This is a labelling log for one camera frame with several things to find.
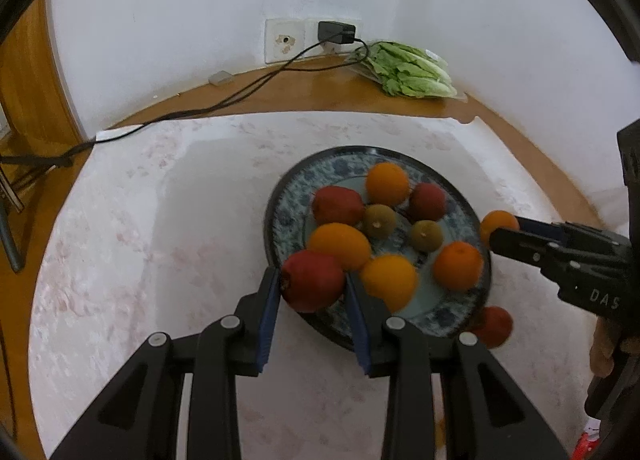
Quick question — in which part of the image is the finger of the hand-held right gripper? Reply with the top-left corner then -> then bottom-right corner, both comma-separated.
515,216 -> 568,243
489,227 -> 561,271

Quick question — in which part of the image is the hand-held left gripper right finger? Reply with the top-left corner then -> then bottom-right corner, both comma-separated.
344,276 -> 571,460

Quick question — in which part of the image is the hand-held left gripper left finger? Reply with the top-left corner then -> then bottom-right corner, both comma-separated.
50,266 -> 281,460

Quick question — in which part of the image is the yellow-orange orange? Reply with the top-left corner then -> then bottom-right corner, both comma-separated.
359,255 -> 419,311

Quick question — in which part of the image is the red round fruit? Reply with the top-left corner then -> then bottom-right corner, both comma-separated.
312,186 -> 366,227
280,250 -> 347,313
408,183 -> 447,221
469,306 -> 514,348

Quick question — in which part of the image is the small deep orange tangerine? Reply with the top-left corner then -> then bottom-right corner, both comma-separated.
432,241 -> 483,291

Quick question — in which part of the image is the blue floral ceramic plate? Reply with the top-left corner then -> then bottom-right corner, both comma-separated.
264,146 -> 493,352

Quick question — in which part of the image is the large oval orange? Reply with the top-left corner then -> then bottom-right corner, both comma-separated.
306,223 -> 372,271

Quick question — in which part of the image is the brown kiwi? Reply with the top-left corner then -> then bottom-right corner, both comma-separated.
410,220 -> 444,253
362,204 -> 398,239

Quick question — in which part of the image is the person's right hand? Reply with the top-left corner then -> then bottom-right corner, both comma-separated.
589,317 -> 621,377

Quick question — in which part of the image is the white floral tablecloth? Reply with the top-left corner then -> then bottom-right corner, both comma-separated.
27,110 -> 601,460

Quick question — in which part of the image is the red packet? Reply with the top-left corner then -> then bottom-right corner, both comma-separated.
574,431 -> 603,460

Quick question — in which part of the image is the bagged green lettuce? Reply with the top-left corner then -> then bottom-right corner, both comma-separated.
350,40 -> 468,101

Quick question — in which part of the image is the black metal stand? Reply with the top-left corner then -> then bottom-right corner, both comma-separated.
0,155 -> 71,273

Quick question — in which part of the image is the black power adapter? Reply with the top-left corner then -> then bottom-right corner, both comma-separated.
318,21 -> 357,45

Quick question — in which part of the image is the wooden door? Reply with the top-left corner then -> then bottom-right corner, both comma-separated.
0,0 -> 83,151

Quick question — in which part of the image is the black power cable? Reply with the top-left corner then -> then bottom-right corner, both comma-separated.
0,37 -> 371,168

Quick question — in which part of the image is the white wall outlet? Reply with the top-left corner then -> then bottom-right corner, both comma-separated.
264,17 -> 362,64

